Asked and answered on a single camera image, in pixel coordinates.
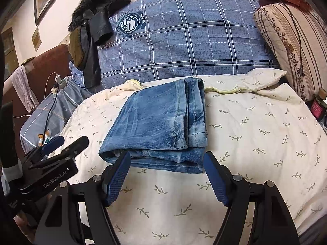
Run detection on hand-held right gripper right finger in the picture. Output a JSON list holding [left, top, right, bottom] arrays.
[[203, 151, 300, 245]]

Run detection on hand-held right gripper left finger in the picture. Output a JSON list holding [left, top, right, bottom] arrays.
[[34, 151, 132, 245]]

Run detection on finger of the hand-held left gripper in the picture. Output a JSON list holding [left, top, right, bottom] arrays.
[[38, 136, 65, 157], [60, 135, 90, 157]]

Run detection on blue denim pants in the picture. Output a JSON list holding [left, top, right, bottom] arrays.
[[98, 77, 208, 174]]

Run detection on blue plaid bed sheet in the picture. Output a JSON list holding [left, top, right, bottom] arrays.
[[20, 78, 103, 156]]

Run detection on cream leaf-print quilt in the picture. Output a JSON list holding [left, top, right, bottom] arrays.
[[48, 69, 327, 245]]

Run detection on pink hanging cloth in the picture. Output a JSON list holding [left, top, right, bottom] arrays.
[[11, 65, 40, 114]]

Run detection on white power strip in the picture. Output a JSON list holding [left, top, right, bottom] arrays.
[[51, 75, 72, 93]]

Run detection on black fur-collar jacket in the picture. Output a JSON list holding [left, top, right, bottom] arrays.
[[68, 0, 132, 88]]

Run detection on red label bottle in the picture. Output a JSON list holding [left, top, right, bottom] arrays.
[[310, 88, 327, 123]]

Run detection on blue plaid quilt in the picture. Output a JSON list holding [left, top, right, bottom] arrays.
[[69, 0, 281, 88]]

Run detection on beige striped floral pillow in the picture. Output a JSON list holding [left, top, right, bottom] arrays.
[[254, 2, 327, 102]]

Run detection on black charging cable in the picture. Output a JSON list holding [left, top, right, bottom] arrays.
[[41, 83, 61, 147]]

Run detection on wooden door frame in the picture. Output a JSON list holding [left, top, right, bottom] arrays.
[[0, 28, 19, 82]]

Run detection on small wall frame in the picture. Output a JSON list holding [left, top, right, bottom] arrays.
[[31, 27, 43, 51]]

